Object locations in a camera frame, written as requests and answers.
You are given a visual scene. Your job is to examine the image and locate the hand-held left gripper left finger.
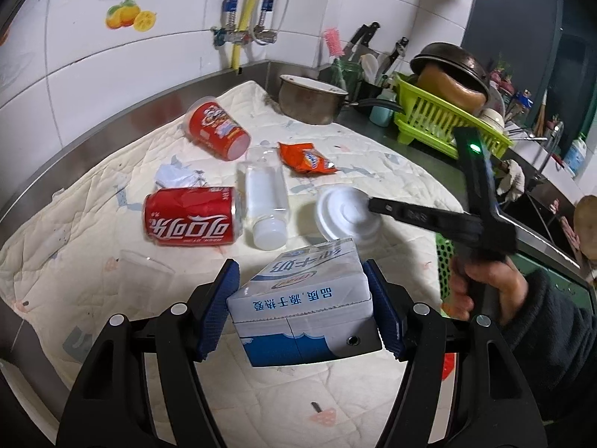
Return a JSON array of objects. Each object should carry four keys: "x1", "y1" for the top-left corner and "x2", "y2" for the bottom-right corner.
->
[{"x1": 56, "y1": 258, "x2": 241, "y2": 448}]

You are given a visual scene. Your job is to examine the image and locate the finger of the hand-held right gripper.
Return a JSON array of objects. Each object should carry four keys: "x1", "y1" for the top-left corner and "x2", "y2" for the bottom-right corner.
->
[{"x1": 368, "y1": 197, "x2": 487, "y2": 244}]

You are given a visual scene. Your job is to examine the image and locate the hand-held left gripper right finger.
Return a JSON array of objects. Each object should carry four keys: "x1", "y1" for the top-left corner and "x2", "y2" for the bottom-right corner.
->
[{"x1": 363, "y1": 259, "x2": 546, "y2": 448}]

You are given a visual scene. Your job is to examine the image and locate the green plastic basket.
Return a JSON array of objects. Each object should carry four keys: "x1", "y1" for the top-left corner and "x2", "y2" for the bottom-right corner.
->
[{"x1": 435, "y1": 233, "x2": 455, "y2": 290}]

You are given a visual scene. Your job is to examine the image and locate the white and blue milk carton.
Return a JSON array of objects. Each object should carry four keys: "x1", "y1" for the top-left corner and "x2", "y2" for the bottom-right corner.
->
[{"x1": 226, "y1": 238, "x2": 383, "y2": 368}]

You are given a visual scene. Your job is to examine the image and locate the white plastic lid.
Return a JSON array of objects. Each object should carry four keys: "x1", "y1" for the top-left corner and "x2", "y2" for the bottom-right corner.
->
[{"x1": 316, "y1": 186, "x2": 381, "y2": 250}]

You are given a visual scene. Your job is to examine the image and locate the clear plastic cup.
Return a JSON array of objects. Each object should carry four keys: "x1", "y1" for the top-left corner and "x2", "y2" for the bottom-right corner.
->
[{"x1": 116, "y1": 249, "x2": 177, "y2": 299}]

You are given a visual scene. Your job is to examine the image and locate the red cola can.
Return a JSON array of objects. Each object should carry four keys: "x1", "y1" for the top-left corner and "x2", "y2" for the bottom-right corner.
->
[{"x1": 142, "y1": 187, "x2": 244, "y2": 246}]

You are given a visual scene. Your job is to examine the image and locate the clear plastic bottle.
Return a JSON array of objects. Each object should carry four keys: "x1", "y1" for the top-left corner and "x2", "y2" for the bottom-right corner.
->
[{"x1": 235, "y1": 147, "x2": 290, "y2": 250}]

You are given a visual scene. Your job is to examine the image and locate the orange snack packet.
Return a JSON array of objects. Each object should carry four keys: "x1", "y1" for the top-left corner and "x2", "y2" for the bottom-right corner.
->
[{"x1": 277, "y1": 141, "x2": 339, "y2": 175}]

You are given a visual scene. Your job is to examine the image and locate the white paper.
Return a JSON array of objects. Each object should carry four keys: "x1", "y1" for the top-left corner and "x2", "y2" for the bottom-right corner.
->
[{"x1": 155, "y1": 163, "x2": 206, "y2": 190}]

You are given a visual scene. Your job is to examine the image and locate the red instant noodle cup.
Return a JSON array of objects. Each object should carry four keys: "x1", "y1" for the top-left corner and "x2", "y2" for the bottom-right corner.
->
[{"x1": 184, "y1": 96, "x2": 253, "y2": 162}]

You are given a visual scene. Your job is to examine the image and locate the white dish cloth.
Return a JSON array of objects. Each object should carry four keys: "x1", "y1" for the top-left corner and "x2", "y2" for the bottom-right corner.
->
[{"x1": 495, "y1": 159, "x2": 527, "y2": 197}]

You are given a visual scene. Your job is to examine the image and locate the steel sink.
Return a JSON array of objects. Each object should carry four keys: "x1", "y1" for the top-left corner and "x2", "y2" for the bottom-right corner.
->
[{"x1": 513, "y1": 182, "x2": 588, "y2": 262}]

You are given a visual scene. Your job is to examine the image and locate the white bowl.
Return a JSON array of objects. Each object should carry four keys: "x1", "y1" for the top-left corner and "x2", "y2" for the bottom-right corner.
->
[{"x1": 480, "y1": 107, "x2": 507, "y2": 134}]

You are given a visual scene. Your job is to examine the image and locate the metal faucet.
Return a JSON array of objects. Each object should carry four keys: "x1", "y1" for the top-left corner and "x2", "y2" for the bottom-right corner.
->
[{"x1": 536, "y1": 121, "x2": 565, "y2": 173}]

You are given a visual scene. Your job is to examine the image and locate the white detergent bottle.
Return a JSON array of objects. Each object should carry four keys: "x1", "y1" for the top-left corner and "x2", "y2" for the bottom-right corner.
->
[{"x1": 562, "y1": 133, "x2": 588, "y2": 178}]

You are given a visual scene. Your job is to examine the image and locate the green plastic dish rack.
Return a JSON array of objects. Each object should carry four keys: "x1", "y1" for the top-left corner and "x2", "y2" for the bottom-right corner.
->
[{"x1": 393, "y1": 72, "x2": 514, "y2": 159}]

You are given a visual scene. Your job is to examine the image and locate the teal cup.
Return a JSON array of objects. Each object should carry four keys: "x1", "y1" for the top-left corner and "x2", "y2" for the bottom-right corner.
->
[{"x1": 370, "y1": 98, "x2": 397, "y2": 128}]

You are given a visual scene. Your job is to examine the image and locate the row of seasoning jars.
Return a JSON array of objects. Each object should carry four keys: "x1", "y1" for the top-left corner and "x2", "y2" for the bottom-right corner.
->
[{"x1": 490, "y1": 56, "x2": 537, "y2": 119}]

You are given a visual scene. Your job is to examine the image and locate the brown clay pot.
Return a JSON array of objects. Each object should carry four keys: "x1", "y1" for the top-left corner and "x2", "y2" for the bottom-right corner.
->
[{"x1": 417, "y1": 63, "x2": 486, "y2": 109}]

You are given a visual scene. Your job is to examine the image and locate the dark metal wok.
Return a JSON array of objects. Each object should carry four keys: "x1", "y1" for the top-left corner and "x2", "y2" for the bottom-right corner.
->
[{"x1": 410, "y1": 42, "x2": 491, "y2": 103}]

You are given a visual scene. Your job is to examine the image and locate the metal cooking pot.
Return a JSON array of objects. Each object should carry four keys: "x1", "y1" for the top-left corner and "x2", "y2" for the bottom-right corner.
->
[{"x1": 279, "y1": 74, "x2": 350, "y2": 126}]

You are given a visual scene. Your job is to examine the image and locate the green utensil holder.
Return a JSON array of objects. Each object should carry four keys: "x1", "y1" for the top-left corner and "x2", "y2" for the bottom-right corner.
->
[{"x1": 331, "y1": 58, "x2": 365, "y2": 94}]

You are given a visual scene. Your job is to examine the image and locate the quilted cream blanket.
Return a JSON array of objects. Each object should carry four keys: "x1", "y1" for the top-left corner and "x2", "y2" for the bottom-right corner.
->
[{"x1": 0, "y1": 79, "x2": 462, "y2": 448}]

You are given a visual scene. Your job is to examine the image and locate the metal water valve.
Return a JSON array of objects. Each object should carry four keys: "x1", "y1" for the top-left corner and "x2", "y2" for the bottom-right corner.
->
[{"x1": 212, "y1": 25, "x2": 278, "y2": 47}]

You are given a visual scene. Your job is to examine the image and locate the black handled knife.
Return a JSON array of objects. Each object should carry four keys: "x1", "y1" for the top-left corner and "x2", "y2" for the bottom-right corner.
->
[{"x1": 350, "y1": 22, "x2": 381, "y2": 63}]

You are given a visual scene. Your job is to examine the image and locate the yellow gas hose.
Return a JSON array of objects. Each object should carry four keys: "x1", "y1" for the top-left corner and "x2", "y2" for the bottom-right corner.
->
[{"x1": 231, "y1": 0, "x2": 276, "y2": 73}]

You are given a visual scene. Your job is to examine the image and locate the orange fruit wall sticker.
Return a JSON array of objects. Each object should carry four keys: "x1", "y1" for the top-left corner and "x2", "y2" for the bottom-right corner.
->
[{"x1": 105, "y1": 0, "x2": 157, "y2": 33}]

